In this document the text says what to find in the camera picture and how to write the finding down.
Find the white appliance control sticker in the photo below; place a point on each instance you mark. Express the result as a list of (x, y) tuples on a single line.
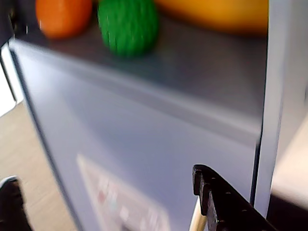
[(120, 199)]

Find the orange toy fruit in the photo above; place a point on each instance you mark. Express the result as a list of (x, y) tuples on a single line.
[(62, 16)]

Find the green toy pineapple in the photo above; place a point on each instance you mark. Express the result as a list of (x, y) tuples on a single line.
[(127, 26)]

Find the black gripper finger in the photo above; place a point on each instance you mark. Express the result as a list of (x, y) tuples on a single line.
[(10, 204), (228, 204)]

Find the yellow toy fruit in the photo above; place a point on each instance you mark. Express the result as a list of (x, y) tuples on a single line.
[(216, 14)]

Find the light blue toy kitchen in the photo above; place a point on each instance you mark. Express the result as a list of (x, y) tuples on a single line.
[(144, 120)]

